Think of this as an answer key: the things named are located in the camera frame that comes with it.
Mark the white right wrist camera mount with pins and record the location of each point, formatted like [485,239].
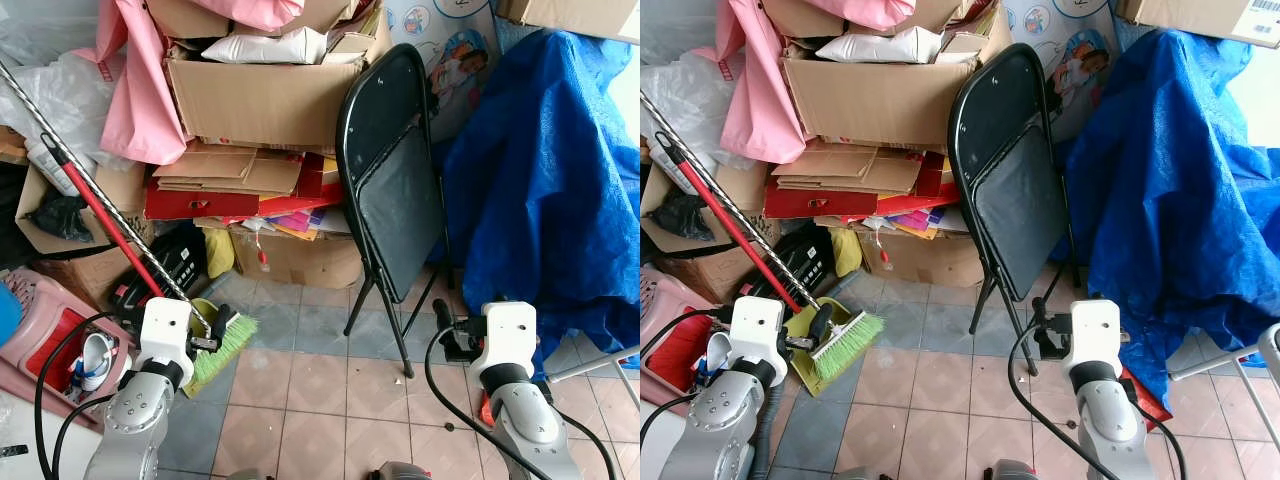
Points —
[1093,335]
[505,335]

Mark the grey robot leg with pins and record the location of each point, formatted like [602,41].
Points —
[403,472]
[1012,471]

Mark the small open cardboard box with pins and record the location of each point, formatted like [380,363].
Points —
[745,185]
[115,190]

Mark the flat red box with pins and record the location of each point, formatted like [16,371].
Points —
[815,203]
[195,203]

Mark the pink bag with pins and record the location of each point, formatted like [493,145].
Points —
[865,12]
[262,12]

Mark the white stuffed bag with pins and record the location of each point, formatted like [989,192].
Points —
[880,46]
[265,47]

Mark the grey metal frame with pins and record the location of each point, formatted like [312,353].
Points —
[590,365]
[1230,365]

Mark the yellow plastic bag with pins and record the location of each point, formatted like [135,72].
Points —
[845,252]
[218,252]

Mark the blue tarp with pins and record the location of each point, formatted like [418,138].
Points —
[540,190]
[1170,190]

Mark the closed brown cardboard box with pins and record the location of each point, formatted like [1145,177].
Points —
[925,260]
[300,262]

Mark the cardboard box with label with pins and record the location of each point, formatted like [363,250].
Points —
[570,17]
[1195,18]

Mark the blue round object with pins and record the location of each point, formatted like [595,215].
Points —
[8,315]

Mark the black plastic basket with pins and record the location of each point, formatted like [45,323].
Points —
[808,262]
[170,265]

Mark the red flat item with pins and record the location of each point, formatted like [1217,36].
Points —
[1148,400]
[487,408]

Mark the colourful paper stack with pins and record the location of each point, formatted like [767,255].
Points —
[925,220]
[305,220]

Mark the pink plastic basket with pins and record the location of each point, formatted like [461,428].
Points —
[45,320]
[670,320]

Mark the yellow-green dustpan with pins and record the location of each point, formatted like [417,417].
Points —
[203,308]
[805,370]

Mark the flattened cardboard stack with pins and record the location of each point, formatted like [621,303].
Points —
[845,168]
[225,168]

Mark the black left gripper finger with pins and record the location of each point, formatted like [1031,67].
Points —
[821,325]
[224,325]

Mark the spiral silver metal pole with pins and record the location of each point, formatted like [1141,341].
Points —
[700,165]
[150,253]

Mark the black folding chair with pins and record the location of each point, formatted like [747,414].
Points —
[395,200]
[1015,200]

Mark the white shoe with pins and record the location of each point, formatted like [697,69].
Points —
[716,355]
[95,358]

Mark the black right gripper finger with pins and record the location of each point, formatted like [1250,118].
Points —
[1038,311]
[442,313]

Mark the cartoon printed white box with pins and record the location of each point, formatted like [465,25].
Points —
[1075,55]
[455,60]

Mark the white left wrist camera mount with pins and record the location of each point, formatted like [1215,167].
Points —
[755,325]
[163,325]

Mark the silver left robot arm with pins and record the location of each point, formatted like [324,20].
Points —
[715,420]
[135,415]

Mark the black plastic bag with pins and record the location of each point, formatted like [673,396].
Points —
[692,215]
[62,217]

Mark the large open cardboard box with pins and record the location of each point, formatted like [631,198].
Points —
[865,105]
[260,105]

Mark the pink plastic sheet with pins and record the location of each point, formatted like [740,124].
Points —
[758,105]
[140,105]

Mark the clear white plastic bag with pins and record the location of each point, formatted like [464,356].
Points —
[690,100]
[60,100]

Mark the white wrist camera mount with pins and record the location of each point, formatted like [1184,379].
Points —
[1093,335]
[163,325]
[505,335]
[755,325]

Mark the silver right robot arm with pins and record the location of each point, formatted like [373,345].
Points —
[1108,425]
[528,420]

